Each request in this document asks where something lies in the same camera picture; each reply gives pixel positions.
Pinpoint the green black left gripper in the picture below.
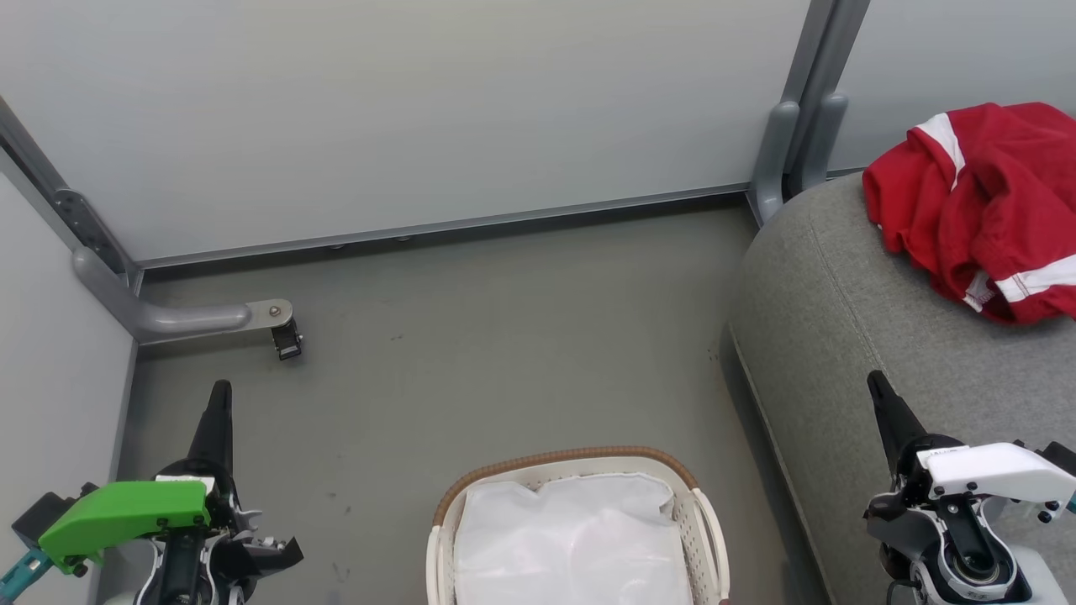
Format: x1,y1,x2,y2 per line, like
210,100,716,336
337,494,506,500
38,380,304,605

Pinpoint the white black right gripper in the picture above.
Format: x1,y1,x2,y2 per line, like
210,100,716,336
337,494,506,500
864,370,1076,605

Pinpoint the red shirt with white hem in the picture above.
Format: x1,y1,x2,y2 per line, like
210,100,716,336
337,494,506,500
933,104,1076,326

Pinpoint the white laundry basket brown rim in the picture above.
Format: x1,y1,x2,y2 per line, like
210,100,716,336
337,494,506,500
425,446,731,605

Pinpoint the white cloth in basket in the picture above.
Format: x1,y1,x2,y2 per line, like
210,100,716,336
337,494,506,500
453,471,696,605

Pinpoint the grey fabric sofa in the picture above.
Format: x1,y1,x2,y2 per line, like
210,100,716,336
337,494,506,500
726,171,1076,605

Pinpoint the grey partition foot bracket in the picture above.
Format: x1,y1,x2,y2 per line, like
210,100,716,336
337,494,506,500
71,245,296,346

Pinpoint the teal left camera plug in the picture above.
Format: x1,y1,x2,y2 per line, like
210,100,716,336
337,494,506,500
0,548,45,602

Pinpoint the grey double partition post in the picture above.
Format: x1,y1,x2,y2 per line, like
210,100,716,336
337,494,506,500
747,0,872,226

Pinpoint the grey slanted partition post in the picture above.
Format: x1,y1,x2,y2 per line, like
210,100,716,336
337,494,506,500
0,96,142,292

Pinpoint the grey partition base rail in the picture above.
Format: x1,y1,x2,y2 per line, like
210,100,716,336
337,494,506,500
134,182,751,271

